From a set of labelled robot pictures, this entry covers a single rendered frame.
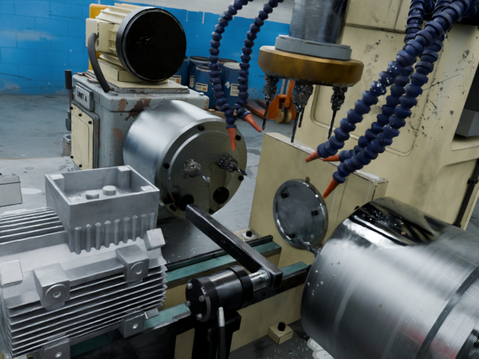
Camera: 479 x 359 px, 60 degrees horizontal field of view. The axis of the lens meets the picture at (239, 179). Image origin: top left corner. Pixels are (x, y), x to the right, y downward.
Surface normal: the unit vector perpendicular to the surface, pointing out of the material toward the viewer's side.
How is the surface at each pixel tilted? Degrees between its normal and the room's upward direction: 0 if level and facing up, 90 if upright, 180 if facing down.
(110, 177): 90
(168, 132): 43
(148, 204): 90
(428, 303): 50
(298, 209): 90
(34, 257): 36
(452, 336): 58
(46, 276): 0
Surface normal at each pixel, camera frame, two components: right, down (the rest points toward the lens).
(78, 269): 0.14, -0.92
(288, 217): -0.78, 0.12
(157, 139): -0.55, -0.44
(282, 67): -0.57, 0.22
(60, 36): 0.52, 0.38
